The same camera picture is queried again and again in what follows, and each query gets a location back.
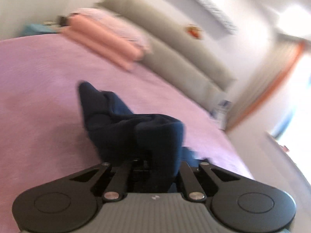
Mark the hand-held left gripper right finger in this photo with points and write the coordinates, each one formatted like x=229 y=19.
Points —
x=188 y=177

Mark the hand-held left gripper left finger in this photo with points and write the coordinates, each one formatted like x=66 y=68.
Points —
x=121 y=174

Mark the navy striped-sleeve hoodie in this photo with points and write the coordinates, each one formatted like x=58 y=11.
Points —
x=136 y=136

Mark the white paper bag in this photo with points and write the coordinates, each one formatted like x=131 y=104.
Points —
x=221 y=114

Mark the beige padded headboard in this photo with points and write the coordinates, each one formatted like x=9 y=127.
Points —
x=182 y=63

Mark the pink bed cover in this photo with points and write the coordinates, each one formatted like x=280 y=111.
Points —
x=36 y=89

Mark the beige and orange curtain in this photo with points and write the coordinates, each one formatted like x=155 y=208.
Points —
x=267 y=82

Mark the window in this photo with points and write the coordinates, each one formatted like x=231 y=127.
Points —
x=296 y=102

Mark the folded salmon pink blanket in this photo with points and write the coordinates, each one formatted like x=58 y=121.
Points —
x=97 y=41

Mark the pink pillow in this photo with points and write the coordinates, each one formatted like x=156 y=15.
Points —
x=121 y=31

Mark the teal box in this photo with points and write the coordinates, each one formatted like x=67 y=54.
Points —
x=36 y=30

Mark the red wall ornament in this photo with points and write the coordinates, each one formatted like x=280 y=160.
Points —
x=194 y=31

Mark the white wall air conditioner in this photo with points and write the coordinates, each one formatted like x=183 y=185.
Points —
x=206 y=2

